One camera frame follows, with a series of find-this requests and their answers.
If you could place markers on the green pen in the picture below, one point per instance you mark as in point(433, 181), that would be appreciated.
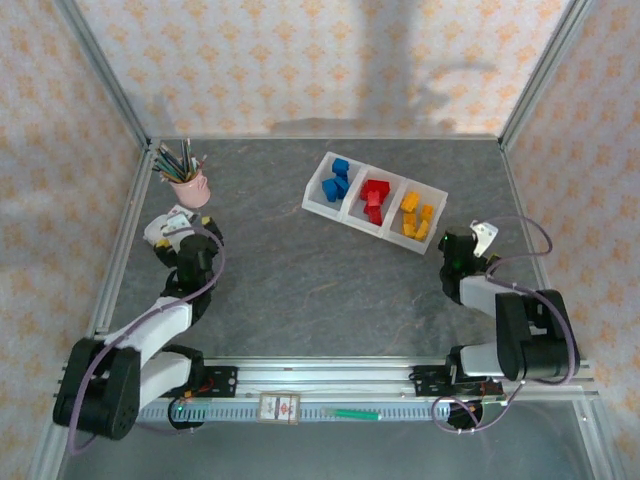
point(357, 414)

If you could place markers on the pink coloured pencil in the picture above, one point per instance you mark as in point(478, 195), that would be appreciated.
point(201, 162)

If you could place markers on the long yellow lego brick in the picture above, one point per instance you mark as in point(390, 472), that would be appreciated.
point(408, 225)

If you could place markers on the aluminium frame post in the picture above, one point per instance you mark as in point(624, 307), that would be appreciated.
point(106, 70)
point(545, 70)

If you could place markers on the green coloured pencil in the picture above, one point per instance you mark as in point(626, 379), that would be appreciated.
point(187, 157)

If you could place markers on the small white printed card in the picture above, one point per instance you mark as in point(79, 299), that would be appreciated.
point(180, 210)

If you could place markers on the pink ceramic cup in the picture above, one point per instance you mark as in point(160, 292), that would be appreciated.
point(192, 192)

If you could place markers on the small yellow lego brick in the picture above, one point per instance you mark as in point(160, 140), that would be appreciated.
point(427, 212)

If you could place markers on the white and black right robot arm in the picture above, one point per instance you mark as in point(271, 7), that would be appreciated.
point(530, 340)

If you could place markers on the teal coloured pencil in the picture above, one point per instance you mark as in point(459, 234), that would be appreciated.
point(166, 170)

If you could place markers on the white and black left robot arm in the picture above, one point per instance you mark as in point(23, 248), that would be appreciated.
point(160, 322)

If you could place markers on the framed red and white card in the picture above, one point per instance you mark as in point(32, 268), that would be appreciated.
point(278, 407)

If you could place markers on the translucent bin with yellow bricks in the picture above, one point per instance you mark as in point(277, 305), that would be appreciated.
point(395, 220)

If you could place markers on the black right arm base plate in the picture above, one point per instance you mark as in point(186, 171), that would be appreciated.
point(425, 382)

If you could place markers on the aluminium side frame rail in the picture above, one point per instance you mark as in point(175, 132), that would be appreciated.
point(518, 200)
point(121, 240)

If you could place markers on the wide aluminium mounting rail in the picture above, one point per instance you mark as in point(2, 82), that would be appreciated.
point(325, 377)

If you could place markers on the blue lego brick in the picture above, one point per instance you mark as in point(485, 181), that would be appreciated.
point(341, 165)
point(342, 180)
point(329, 190)
point(345, 190)

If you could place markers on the white square alarm clock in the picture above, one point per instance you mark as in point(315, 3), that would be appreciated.
point(152, 230)

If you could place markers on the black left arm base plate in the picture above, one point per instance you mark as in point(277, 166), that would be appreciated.
point(227, 382)

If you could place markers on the translucent bin with blue bricks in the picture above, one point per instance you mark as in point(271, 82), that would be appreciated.
point(315, 197)

